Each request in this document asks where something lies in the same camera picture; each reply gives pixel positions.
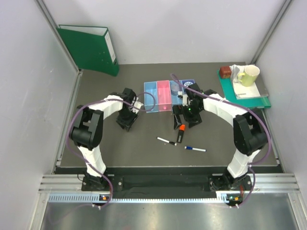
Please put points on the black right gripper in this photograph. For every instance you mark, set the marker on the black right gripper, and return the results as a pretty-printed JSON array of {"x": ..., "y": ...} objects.
[{"x": 176, "y": 109}]

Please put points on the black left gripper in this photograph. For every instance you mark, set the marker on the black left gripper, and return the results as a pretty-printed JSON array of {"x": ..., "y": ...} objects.
[{"x": 127, "y": 123}]

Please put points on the orange highlighter marker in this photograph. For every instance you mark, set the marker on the orange highlighter marker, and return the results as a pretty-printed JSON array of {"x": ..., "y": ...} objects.
[{"x": 180, "y": 133}]

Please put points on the blue white marker pen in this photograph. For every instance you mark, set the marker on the blue white marker pen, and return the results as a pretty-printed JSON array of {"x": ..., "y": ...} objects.
[{"x": 195, "y": 149}]

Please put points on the black white marker pen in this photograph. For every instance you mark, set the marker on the black white marker pen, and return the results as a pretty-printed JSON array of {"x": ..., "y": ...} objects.
[{"x": 167, "y": 141}]

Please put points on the sky blue drawer box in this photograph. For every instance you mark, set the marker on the sky blue drawer box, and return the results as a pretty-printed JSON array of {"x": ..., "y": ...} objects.
[{"x": 174, "y": 98}]

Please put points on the patterned washi tape roll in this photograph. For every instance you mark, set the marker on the patterned washi tape roll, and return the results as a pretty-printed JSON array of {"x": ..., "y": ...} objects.
[{"x": 187, "y": 83}]

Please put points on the pink drawer box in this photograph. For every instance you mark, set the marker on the pink drawer box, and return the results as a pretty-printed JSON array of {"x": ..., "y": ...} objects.
[{"x": 164, "y": 96}]

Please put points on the purple drawer box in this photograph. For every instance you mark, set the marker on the purple drawer box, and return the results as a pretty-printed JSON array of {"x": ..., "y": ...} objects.
[{"x": 183, "y": 87}]

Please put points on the teal clip file folder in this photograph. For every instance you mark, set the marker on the teal clip file folder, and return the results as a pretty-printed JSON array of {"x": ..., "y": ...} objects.
[{"x": 229, "y": 94}]

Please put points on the light blue drawer box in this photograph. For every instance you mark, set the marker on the light blue drawer box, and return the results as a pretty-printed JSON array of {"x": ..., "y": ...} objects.
[{"x": 151, "y": 97}]

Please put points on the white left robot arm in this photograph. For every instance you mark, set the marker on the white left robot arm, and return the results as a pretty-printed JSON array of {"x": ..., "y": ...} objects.
[{"x": 87, "y": 131}]

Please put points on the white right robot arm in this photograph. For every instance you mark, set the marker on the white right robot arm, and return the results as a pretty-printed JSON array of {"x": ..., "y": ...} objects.
[{"x": 248, "y": 130}]

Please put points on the white printed paper sheet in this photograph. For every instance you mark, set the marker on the white printed paper sheet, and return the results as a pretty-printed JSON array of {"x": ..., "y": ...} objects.
[{"x": 242, "y": 92}]

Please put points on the dark red cube box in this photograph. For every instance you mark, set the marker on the dark red cube box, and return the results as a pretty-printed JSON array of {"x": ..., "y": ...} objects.
[{"x": 225, "y": 72}]

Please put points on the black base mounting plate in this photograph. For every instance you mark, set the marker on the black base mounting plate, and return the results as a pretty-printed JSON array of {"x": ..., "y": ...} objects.
[{"x": 204, "y": 182}]

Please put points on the crumpled patterned wrapper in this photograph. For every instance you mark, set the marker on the crumpled patterned wrapper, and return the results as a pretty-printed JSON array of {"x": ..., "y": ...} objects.
[{"x": 235, "y": 71}]

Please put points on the yellow-green ceramic mug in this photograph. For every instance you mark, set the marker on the yellow-green ceramic mug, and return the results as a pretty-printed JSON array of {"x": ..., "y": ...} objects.
[{"x": 249, "y": 75}]

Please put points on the green lever arch binder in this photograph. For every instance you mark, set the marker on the green lever arch binder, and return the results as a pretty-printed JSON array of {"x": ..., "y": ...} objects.
[{"x": 90, "y": 47}]

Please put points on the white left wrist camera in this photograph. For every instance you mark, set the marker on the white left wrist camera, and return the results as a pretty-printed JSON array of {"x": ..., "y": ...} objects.
[{"x": 136, "y": 107}]

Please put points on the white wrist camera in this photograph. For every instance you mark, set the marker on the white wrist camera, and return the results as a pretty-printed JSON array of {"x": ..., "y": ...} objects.
[
  {"x": 136, "y": 107},
  {"x": 184, "y": 100}
]

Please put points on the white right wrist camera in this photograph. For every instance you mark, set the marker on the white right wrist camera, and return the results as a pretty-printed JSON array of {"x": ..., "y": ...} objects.
[{"x": 184, "y": 100}]

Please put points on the white slotted cable duct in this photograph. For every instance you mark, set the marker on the white slotted cable duct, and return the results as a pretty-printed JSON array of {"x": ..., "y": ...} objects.
[{"x": 101, "y": 198}]

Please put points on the aluminium front rail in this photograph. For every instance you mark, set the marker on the aluminium front rail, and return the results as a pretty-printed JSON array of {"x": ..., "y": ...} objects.
[{"x": 69, "y": 183}]

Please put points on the aluminium frame post left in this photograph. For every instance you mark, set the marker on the aluminium frame post left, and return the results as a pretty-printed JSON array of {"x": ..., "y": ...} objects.
[{"x": 77, "y": 78}]

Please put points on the aluminium frame post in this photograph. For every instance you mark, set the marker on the aluminium frame post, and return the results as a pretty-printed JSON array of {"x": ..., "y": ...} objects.
[
  {"x": 77, "y": 78},
  {"x": 285, "y": 6}
]

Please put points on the aluminium frame post right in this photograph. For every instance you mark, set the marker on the aluminium frame post right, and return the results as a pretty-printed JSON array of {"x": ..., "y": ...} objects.
[{"x": 285, "y": 6}]

